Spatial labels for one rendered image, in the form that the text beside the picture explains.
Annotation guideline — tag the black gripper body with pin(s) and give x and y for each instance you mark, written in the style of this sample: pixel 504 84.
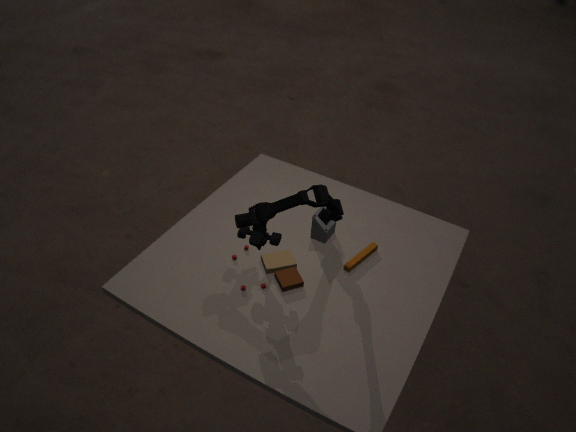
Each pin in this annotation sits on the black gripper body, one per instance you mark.
pixel 274 238

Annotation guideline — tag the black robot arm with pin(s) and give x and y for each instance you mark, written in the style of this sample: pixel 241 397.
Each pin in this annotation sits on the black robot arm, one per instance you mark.
pixel 265 211

